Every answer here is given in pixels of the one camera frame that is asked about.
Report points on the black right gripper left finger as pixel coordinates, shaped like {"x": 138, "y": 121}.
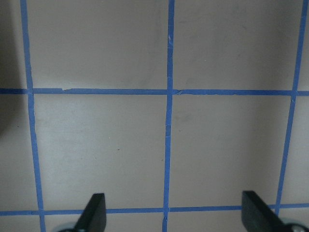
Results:
{"x": 93, "y": 218}

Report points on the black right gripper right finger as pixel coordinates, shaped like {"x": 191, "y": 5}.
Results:
{"x": 256, "y": 216}

